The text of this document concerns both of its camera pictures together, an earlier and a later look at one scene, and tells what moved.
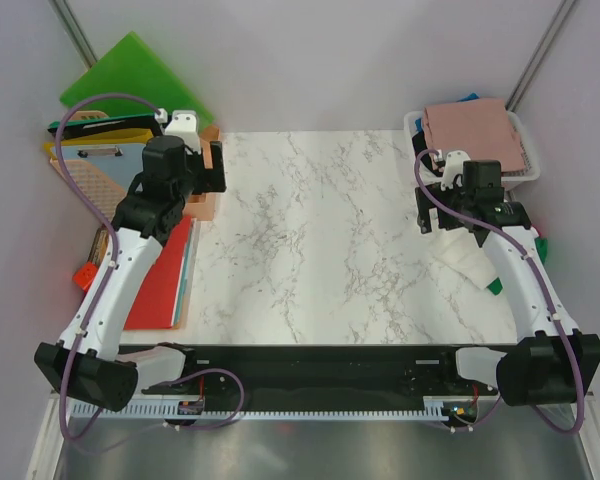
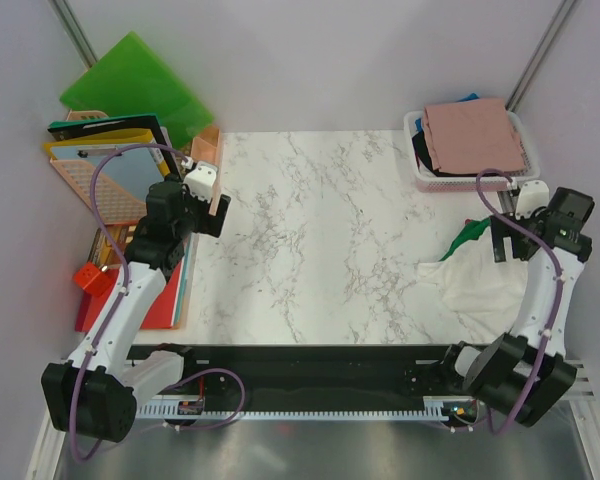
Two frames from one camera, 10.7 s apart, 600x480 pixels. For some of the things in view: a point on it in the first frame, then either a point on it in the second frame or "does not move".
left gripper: [211, 180] -> [209, 225]
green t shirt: [542, 244] -> [472, 230]
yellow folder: [127, 138] does not move
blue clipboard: [118, 162] does not move
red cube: [84, 277] does not move
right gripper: [424, 203] -> [501, 229]
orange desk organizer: [202, 207] does not move
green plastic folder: [131, 67] does not move
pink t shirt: [480, 128] does not move
